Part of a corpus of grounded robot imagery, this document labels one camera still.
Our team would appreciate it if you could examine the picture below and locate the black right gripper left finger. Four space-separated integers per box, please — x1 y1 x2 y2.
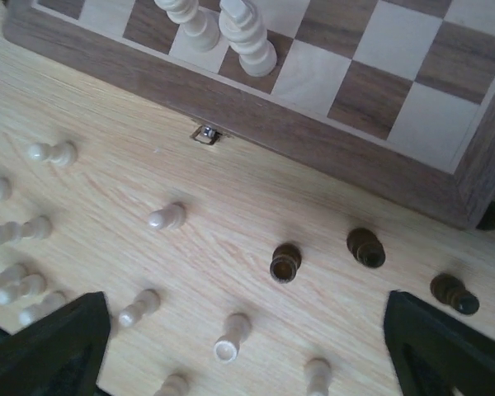
0 291 110 395

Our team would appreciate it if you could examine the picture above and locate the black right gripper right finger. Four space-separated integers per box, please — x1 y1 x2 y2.
384 290 495 395

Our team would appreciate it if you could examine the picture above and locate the white chess king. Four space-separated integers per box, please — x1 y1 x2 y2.
154 0 220 52

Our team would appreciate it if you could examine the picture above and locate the white chess queen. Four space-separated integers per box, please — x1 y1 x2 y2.
219 0 277 78

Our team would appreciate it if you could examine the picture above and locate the white chess pawn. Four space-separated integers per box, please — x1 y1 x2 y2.
18 291 67 326
0 263 27 288
304 359 332 396
0 216 52 245
0 274 46 305

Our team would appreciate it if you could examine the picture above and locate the wooden chess board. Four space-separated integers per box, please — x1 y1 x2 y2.
3 1 495 228

